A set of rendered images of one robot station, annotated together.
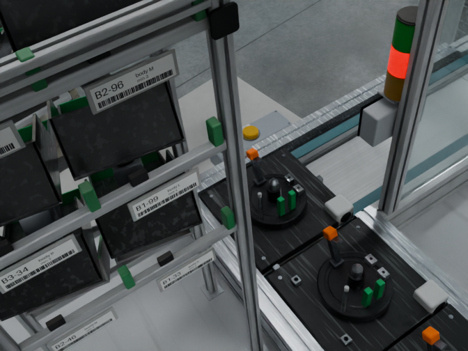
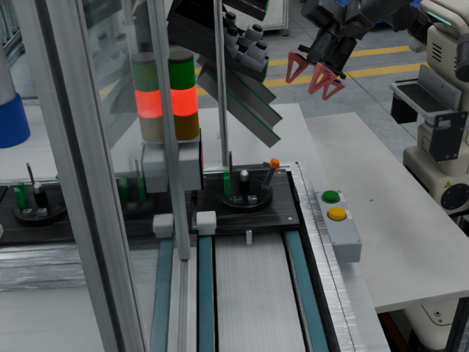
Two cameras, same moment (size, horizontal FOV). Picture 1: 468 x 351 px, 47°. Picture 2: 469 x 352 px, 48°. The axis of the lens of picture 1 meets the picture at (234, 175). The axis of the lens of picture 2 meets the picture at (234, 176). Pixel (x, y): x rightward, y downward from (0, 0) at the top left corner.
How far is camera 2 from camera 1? 1.57 m
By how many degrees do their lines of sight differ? 80
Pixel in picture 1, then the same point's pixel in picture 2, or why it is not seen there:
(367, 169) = (246, 287)
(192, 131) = (402, 225)
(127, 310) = (244, 156)
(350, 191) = (231, 264)
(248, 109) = (416, 272)
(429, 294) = not seen: hidden behind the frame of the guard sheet
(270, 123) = (343, 231)
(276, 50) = not seen: outside the picture
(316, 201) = (225, 216)
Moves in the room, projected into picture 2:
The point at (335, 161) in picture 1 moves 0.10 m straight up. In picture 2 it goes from (273, 271) to (273, 237)
